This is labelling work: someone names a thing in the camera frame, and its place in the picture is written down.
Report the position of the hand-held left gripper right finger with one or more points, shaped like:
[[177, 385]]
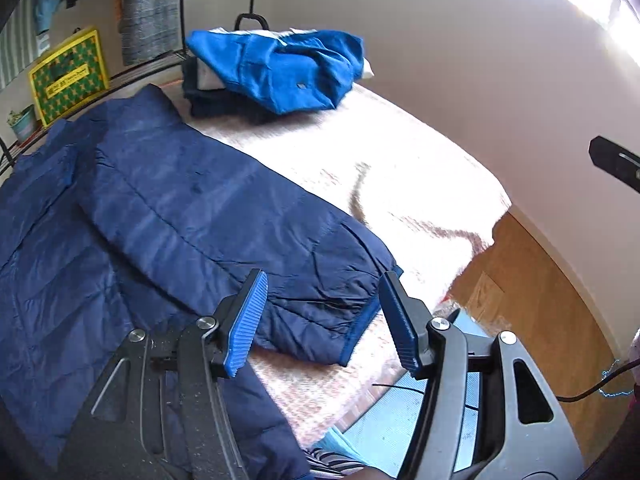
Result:
[[400, 320]]

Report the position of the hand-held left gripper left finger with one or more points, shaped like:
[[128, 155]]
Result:
[[245, 325]]

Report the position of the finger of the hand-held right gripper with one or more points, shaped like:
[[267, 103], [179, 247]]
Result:
[[612, 155]]

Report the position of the navy puffer jacket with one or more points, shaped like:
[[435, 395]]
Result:
[[175, 200]]

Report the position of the dark folded clothes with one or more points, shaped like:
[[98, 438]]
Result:
[[210, 102]]

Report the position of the black metal clothes rack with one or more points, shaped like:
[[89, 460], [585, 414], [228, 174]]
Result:
[[250, 15]]

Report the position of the pink checkered blanket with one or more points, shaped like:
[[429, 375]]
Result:
[[400, 160]]

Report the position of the white folded garment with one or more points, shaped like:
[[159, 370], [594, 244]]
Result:
[[207, 77]]

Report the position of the bright blue jacket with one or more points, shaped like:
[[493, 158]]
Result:
[[280, 70]]

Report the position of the small potted plant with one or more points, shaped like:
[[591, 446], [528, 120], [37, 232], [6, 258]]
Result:
[[24, 127]]

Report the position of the green and yellow bag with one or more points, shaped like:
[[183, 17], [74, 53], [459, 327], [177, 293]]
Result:
[[70, 80]]

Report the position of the grey plaid coat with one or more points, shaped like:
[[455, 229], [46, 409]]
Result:
[[150, 10]]

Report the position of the denim jackets on hangers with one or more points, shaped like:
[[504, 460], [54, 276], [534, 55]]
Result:
[[47, 7]]

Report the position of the green striped wall cloth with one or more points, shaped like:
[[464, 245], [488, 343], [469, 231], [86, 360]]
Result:
[[15, 45]]

